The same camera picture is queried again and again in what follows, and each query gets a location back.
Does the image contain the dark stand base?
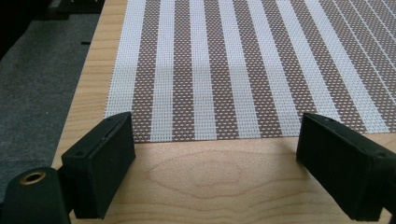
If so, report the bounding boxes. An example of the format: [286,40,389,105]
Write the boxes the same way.
[34,0,106,21]

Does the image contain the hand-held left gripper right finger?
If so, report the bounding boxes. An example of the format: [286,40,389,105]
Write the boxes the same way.
[295,112,396,222]

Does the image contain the brown white striped woven placemat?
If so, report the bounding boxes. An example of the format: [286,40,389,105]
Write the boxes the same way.
[103,0,396,144]

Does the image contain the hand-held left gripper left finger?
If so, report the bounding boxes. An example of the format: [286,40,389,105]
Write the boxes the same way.
[61,111,136,220]

